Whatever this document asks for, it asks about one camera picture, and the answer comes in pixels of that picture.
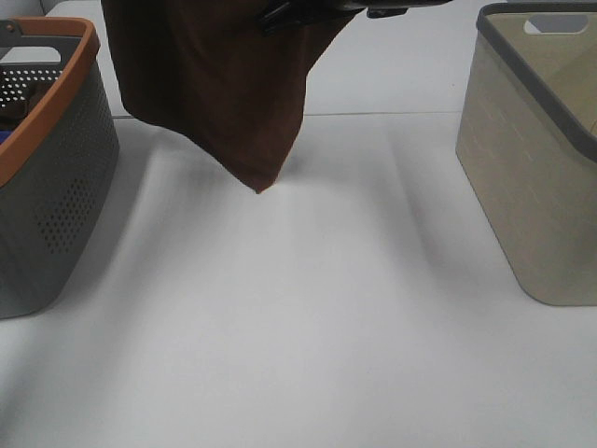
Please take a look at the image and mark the brown towel in basket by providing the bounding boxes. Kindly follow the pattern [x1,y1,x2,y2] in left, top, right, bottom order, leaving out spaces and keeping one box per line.
[1,85,43,131]

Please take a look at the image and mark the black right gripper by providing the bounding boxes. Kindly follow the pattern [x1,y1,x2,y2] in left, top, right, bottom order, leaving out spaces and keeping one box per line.
[257,0,451,34]

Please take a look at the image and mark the brown towel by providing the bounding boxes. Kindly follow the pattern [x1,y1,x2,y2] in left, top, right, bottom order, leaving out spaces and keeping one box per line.
[102,1,347,192]
[1,85,43,131]

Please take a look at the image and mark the blue towel in basket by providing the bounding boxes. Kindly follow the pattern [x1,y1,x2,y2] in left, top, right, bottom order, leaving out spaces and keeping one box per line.
[0,131,12,144]

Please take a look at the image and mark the beige basket grey rim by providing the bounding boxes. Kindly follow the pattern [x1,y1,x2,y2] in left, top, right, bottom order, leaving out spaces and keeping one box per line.
[456,2,596,306]

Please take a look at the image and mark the grey perforated basket orange rim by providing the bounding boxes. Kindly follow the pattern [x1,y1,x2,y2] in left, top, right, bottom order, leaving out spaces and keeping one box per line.
[1,17,119,319]

